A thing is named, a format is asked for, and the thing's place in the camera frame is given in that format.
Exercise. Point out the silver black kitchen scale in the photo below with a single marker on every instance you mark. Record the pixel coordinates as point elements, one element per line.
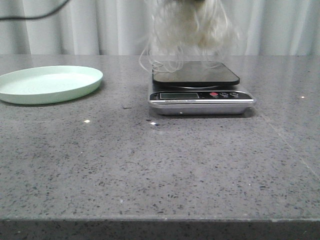
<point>196,88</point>

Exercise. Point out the white vermicelli noodle bundle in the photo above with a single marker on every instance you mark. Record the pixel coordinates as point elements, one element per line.
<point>180,29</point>

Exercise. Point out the light green round plate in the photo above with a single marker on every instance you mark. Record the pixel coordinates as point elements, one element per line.
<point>49,84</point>

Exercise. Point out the white pleated curtain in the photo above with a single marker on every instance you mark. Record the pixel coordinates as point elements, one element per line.
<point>119,27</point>

